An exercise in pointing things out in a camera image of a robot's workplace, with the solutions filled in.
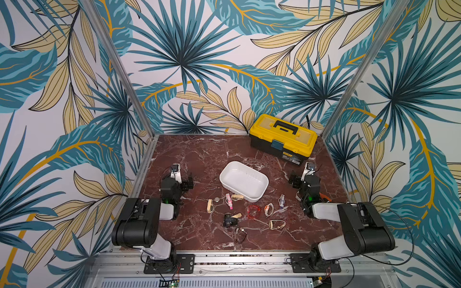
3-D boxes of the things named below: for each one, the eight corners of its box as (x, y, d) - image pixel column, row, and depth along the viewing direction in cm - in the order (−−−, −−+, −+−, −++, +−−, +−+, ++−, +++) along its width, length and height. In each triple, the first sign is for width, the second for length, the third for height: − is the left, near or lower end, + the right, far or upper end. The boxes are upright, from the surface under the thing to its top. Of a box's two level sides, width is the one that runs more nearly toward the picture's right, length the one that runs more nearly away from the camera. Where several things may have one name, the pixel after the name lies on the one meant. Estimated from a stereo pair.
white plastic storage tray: (215, 184, 99) (214, 178, 94) (231, 163, 108) (231, 157, 103) (256, 208, 91) (257, 203, 86) (269, 184, 100) (271, 178, 95)
